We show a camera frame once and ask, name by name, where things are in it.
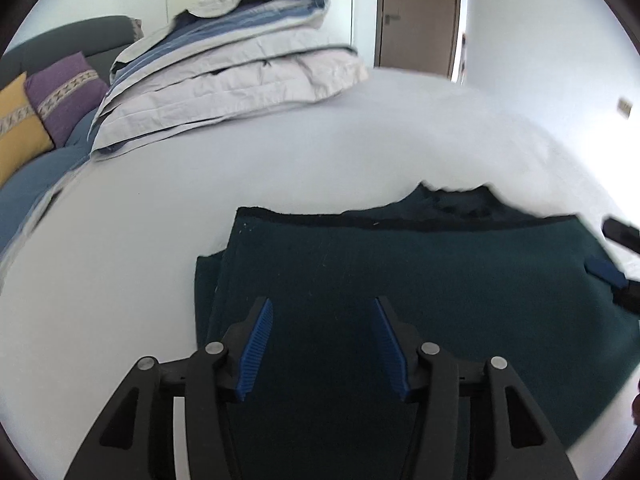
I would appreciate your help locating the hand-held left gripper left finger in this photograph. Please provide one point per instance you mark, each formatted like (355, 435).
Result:
(255, 347)

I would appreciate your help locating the purple pillow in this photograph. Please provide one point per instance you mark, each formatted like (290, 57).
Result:
(67, 95)

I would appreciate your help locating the blue pillow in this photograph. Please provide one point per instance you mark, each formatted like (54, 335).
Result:
(30, 190)

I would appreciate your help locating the dark green sweater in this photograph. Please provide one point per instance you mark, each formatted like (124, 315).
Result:
(450, 285)

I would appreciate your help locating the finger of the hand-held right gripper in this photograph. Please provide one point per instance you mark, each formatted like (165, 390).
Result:
(605, 269)
(622, 233)

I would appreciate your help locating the wall socket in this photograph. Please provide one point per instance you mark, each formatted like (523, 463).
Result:
(625, 107)

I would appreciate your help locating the folded grey blue duvet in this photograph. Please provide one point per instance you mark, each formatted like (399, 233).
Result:
(225, 75)

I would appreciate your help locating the brown door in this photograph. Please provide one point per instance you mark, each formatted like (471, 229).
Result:
(420, 15)

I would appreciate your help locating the grey headboard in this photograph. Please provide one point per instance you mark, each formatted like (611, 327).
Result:
(75, 40)

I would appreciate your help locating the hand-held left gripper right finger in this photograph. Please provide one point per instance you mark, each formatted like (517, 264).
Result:
(392, 347)

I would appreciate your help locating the yellow pillow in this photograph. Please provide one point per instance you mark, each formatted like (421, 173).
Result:
(17, 130)

